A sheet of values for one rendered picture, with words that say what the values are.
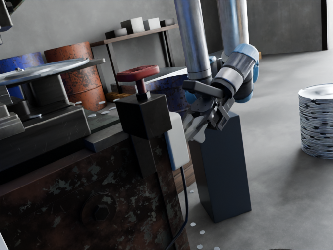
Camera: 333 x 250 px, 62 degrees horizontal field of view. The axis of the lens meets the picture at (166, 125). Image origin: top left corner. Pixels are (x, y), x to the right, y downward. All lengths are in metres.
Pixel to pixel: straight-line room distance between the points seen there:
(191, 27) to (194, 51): 0.07
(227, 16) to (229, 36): 0.07
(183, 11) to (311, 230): 0.92
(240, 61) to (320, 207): 0.77
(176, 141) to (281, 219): 0.74
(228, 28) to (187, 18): 0.16
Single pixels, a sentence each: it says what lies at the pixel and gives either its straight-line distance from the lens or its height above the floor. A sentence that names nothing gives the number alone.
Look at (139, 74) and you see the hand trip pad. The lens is 0.48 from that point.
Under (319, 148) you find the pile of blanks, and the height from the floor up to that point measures 0.06.
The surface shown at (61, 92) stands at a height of 0.72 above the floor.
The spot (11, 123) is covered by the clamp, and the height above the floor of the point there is 0.72.
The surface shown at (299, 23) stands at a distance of 5.23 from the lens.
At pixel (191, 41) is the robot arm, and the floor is 0.77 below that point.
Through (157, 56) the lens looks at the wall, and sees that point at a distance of 5.02.
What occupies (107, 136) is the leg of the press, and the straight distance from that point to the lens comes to 0.57.
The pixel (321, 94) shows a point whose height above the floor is 0.33.
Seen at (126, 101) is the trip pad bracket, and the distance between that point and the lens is 0.53.
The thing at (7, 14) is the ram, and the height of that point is 0.92.
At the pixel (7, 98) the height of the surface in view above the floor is 0.75.
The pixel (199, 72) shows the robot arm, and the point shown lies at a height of 0.67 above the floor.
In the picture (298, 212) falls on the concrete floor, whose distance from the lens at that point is 1.32.
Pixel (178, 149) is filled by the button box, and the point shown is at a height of 0.55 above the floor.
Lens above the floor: 0.82
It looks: 19 degrees down
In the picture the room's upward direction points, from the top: 13 degrees counter-clockwise
